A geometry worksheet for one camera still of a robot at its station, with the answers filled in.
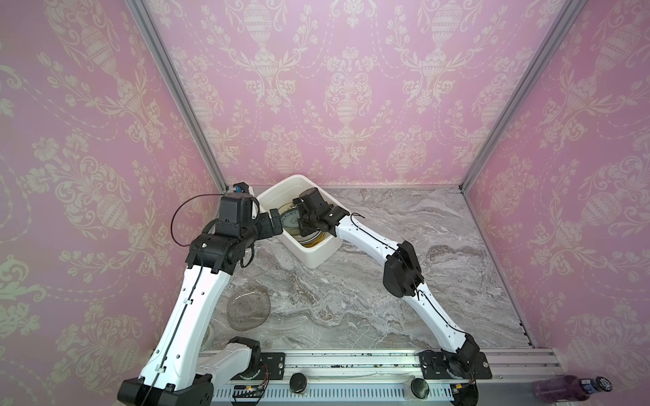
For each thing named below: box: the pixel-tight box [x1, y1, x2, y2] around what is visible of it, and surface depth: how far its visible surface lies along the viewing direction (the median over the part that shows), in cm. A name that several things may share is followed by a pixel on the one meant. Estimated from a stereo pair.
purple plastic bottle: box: [534, 375, 613, 404], surface depth 60 cm
